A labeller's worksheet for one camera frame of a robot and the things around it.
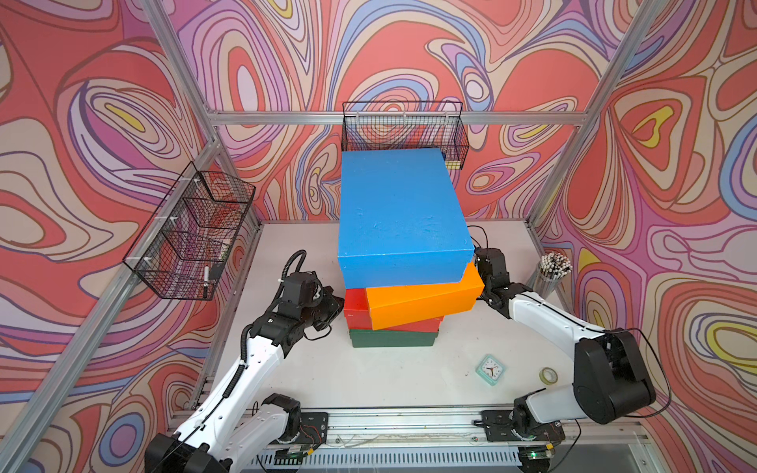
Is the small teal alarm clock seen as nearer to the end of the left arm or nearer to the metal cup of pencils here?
the metal cup of pencils

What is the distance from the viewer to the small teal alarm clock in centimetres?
82

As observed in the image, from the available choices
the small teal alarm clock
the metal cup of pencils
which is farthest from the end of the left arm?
the metal cup of pencils

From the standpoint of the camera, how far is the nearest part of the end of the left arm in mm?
541

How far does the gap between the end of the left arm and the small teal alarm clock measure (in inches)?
17.9
